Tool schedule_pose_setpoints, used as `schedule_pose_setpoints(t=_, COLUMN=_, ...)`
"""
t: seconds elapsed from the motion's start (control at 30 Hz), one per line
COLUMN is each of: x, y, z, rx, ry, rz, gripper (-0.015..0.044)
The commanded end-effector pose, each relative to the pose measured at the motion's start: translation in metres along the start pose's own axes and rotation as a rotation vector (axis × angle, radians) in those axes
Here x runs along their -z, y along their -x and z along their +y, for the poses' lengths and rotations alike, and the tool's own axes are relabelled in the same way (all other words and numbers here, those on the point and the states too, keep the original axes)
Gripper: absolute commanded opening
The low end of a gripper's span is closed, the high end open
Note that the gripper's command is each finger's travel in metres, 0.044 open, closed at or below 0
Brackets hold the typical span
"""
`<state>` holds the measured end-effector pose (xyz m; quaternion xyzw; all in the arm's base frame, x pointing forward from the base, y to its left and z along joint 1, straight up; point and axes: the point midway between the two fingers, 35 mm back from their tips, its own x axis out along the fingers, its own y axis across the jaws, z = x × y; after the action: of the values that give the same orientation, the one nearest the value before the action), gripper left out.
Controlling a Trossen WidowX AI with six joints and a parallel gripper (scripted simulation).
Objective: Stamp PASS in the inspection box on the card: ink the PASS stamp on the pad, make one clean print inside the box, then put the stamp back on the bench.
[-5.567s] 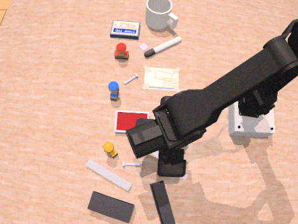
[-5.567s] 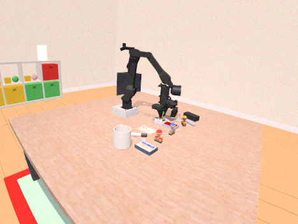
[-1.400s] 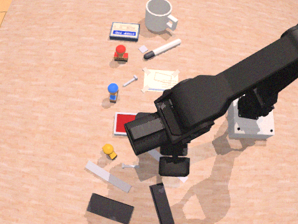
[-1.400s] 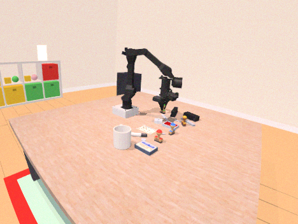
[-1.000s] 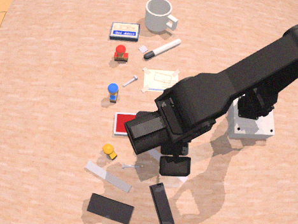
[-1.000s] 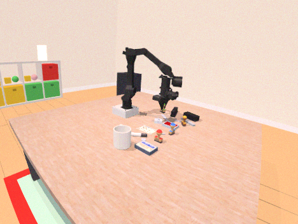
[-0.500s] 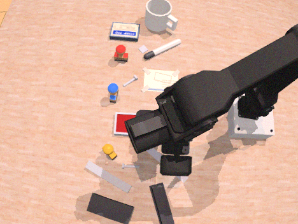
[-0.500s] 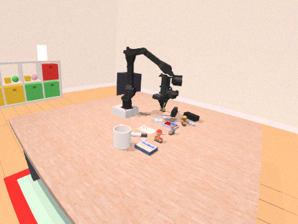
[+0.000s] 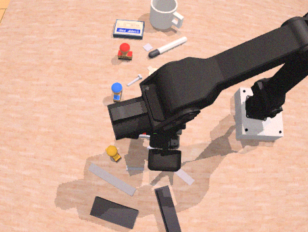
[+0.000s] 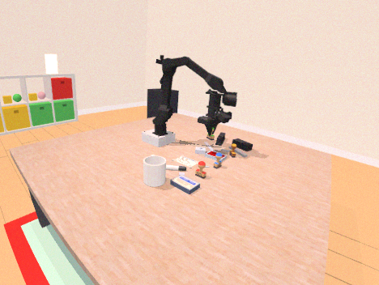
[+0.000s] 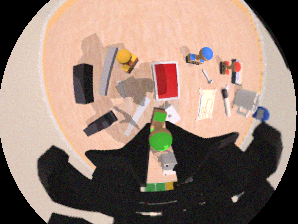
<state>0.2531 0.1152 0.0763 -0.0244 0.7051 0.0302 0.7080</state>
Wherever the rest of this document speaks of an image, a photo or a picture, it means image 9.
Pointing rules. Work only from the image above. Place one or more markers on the white ceramic mug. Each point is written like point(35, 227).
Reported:
point(163, 14)

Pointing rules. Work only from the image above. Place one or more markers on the white marker with black cap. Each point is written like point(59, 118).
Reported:
point(166, 47)

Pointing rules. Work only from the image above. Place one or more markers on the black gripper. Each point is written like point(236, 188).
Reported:
point(163, 158)

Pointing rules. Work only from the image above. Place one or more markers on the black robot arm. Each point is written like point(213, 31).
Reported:
point(176, 92)

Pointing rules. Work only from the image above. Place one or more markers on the cream paper card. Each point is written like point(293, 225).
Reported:
point(151, 70)

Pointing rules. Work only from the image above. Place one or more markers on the red-handled rubber stamp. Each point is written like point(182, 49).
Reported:
point(124, 52)

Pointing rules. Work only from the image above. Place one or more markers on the orange rubber stamp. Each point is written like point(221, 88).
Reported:
point(112, 151)

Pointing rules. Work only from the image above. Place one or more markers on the blue-handled stamp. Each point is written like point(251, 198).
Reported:
point(117, 89)

